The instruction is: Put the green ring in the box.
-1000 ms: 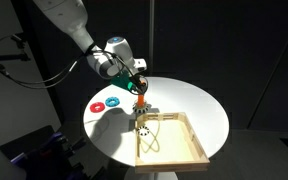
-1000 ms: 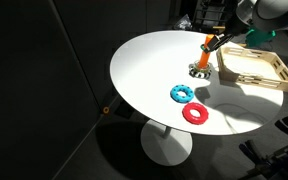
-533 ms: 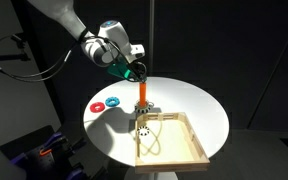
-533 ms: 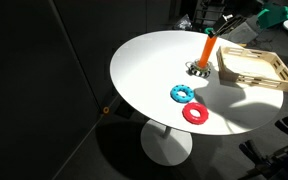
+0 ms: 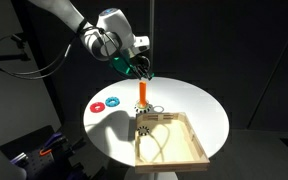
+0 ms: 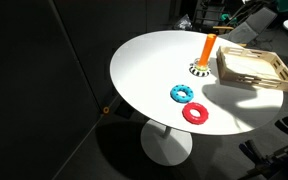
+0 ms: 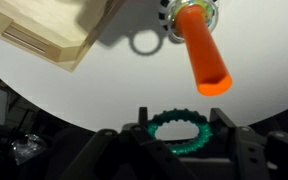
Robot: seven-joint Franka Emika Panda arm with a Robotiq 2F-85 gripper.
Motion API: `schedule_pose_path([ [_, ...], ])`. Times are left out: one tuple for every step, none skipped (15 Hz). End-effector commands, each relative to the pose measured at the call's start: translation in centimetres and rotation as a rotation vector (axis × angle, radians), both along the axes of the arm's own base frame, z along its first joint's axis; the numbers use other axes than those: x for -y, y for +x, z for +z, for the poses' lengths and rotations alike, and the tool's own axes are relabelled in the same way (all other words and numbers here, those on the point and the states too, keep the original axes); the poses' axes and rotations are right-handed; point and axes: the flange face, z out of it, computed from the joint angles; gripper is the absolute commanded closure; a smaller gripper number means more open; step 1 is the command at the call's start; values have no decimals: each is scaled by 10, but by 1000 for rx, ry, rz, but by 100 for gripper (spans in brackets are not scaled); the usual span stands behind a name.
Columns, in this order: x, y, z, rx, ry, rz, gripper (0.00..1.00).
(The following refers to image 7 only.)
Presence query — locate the light wooden tray box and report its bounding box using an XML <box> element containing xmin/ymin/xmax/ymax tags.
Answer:
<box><xmin>0</xmin><ymin>0</ymin><xmax>118</xmax><ymax>73</ymax></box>

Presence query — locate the crumpled clear plastic bag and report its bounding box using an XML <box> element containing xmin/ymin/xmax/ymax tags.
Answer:
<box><xmin>11</xmin><ymin>133</ymin><xmax>48</xmax><ymax>165</ymax></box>

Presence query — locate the green knobbed ring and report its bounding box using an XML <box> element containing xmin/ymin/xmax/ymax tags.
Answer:
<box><xmin>147</xmin><ymin>108</ymin><xmax>214</xmax><ymax>157</ymax></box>

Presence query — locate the orange stacker peg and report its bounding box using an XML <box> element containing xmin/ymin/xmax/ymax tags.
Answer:
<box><xmin>175</xmin><ymin>4</ymin><xmax>233</xmax><ymax>97</ymax></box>

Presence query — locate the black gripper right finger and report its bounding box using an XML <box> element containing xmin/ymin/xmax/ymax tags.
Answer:
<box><xmin>209</xmin><ymin>107</ymin><xmax>239</xmax><ymax>135</ymax></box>

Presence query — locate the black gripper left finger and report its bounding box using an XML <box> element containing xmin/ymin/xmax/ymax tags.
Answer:
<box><xmin>138</xmin><ymin>106</ymin><xmax>150</xmax><ymax>130</ymax></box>

